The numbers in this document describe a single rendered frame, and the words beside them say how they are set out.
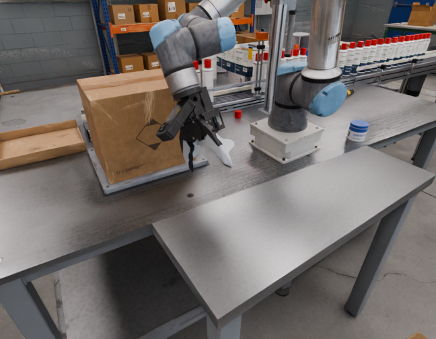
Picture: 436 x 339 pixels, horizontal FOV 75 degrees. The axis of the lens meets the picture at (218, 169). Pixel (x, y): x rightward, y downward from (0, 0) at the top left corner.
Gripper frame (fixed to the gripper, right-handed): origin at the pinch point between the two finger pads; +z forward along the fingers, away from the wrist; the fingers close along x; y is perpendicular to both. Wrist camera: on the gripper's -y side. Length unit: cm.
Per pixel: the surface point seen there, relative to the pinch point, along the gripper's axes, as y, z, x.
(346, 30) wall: 900, -91, 260
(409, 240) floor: 138, 106, -1
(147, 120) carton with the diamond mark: 2.8, -17.1, 21.7
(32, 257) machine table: -37.1, 4.3, 27.1
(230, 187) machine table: 15.3, 11.0, 10.6
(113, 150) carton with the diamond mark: -7.8, -12.3, 28.2
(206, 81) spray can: 57, -27, 46
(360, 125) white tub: 75, 12, -10
